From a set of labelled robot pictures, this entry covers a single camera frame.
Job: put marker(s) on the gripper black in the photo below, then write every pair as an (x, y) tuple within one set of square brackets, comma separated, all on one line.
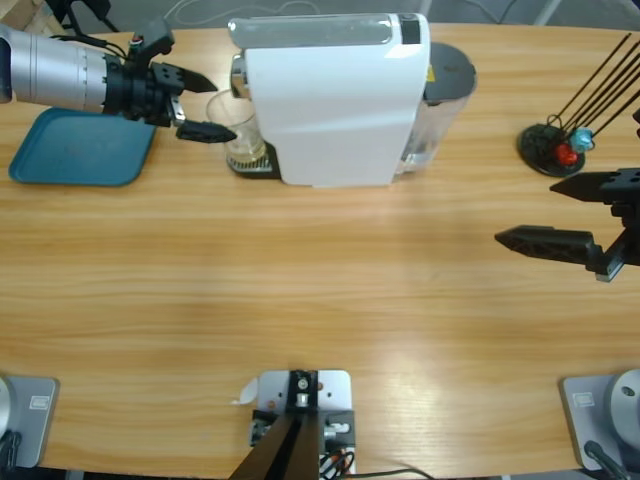
[(137, 95), (620, 235)]

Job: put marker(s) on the clear drinking glass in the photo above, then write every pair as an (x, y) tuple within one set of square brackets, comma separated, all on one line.
[(240, 125)]

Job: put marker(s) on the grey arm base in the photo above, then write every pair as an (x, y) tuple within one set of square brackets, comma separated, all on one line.
[(30, 420), (590, 415)]

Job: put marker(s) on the red coffee capsule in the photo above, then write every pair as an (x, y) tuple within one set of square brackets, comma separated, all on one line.
[(566, 154)]

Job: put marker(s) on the blue coffee capsule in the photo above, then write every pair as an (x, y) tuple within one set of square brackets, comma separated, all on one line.
[(582, 140)]

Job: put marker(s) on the white capsule coffee machine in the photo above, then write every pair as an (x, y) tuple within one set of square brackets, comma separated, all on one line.
[(325, 115)]

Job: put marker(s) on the black capsule stand with rods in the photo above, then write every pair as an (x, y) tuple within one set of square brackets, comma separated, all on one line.
[(537, 145)]

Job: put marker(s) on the teal plastic tray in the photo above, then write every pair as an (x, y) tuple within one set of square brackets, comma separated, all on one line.
[(75, 155)]

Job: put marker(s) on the black stand legs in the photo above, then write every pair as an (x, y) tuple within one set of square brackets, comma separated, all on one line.
[(90, 5)]

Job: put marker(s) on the wooden crate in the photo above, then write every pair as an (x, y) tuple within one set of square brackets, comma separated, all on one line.
[(20, 15)]

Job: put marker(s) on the white paper tag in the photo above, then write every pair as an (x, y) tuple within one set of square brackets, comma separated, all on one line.
[(247, 392)]

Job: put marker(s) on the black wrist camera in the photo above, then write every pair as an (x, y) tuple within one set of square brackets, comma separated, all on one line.
[(155, 35)]

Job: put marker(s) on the white mount block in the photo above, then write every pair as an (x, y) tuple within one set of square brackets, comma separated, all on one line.
[(335, 390)]

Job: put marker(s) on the black clamp bracket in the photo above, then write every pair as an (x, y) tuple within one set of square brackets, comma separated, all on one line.
[(342, 416)]

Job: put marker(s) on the black camera post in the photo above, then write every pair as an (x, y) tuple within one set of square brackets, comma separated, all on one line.
[(290, 450)]

